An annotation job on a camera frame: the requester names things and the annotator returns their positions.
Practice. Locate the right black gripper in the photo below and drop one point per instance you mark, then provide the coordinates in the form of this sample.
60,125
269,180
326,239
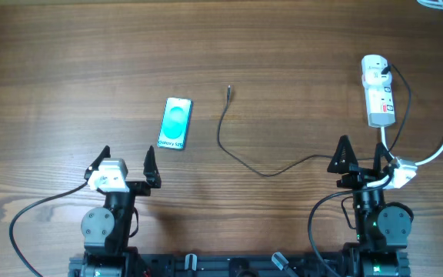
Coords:
360,175

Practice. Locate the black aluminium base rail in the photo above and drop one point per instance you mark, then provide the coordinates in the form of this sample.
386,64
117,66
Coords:
306,264

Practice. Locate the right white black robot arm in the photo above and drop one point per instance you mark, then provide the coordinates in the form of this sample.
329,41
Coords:
382,228

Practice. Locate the white power strip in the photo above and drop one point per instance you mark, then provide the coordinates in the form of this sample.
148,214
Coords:
379,100

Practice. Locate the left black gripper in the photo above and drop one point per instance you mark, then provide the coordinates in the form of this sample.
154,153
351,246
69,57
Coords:
141,188

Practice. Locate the blue screen Galaxy smartphone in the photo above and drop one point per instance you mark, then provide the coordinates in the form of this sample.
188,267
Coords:
175,123

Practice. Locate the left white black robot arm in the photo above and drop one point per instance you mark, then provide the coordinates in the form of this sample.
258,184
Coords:
107,229

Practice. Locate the white USB charger plug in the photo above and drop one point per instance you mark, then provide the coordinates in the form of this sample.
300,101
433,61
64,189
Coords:
376,77

